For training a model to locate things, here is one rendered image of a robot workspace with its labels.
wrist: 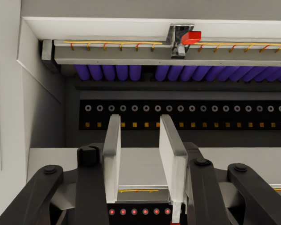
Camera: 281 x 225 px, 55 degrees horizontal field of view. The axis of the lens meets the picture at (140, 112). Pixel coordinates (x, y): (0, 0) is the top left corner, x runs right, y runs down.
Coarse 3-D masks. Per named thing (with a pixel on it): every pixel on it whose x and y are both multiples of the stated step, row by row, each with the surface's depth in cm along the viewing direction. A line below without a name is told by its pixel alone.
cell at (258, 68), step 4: (252, 68) 41; (256, 68) 40; (260, 68) 39; (264, 68) 39; (248, 72) 42; (252, 72) 41; (256, 72) 41; (244, 76) 44; (248, 76) 43; (252, 76) 42; (244, 80) 45; (248, 80) 44
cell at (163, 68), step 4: (156, 68) 42; (160, 68) 39; (164, 68) 39; (168, 68) 40; (156, 72) 42; (160, 72) 41; (164, 72) 41; (156, 76) 43; (160, 76) 42; (164, 76) 43; (160, 80) 44
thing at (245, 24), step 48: (48, 0) 30; (96, 0) 30; (144, 0) 31; (192, 0) 31; (240, 0) 31; (48, 48) 34; (96, 96) 48; (144, 96) 48; (192, 96) 48; (240, 96) 49
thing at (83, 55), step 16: (64, 48) 35; (80, 48) 35; (96, 48) 35; (112, 48) 35; (128, 48) 35; (144, 48) 35; (160, 48) 35; (192, 48) 36; (208, 48) 36; (224, 48) 36; (240, 48) 36; (80, 64) 36; (96, 64) 36; (112, 64) 36; (128, 64) 36; (144, 64) 36; (160, 64) 36; (176, 64) 37; (192, 64) 37; (208, 64) 37; (224, 64) 37; (240, 64) 37; (256, 64) 37; (272, 64) 37
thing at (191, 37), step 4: (188, 32) 25; (192, 32) 25; (196, 32) 25; (200, 32) 25; (184, 36) 27; (188, 36) 25; (192, 36) 25; (196, 36) 25; (200, 36) 25; (180, 40) 30; (184, 40) 27; (188, 40) 25; (192, 40) 25; (196, 40) 25; (180, 44) 30; (184, 44) 30; (180, 48) 32; (184, 48) 32; (180, 52) 31; (184, 52) 32
